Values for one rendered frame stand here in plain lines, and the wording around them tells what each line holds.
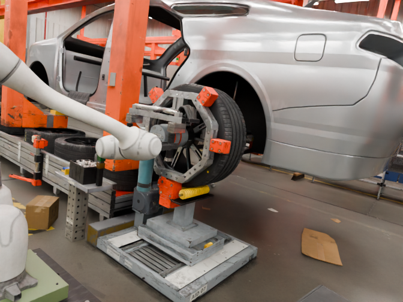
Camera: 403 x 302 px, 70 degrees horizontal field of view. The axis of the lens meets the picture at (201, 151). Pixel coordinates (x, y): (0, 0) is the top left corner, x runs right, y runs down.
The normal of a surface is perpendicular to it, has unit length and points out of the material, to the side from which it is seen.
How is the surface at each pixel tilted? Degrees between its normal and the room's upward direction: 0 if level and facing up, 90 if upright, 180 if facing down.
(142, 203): 90
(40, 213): 90
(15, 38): 90
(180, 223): 90
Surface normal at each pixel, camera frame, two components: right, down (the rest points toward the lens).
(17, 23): 0.78, 0.21
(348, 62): -0.59, 0.04
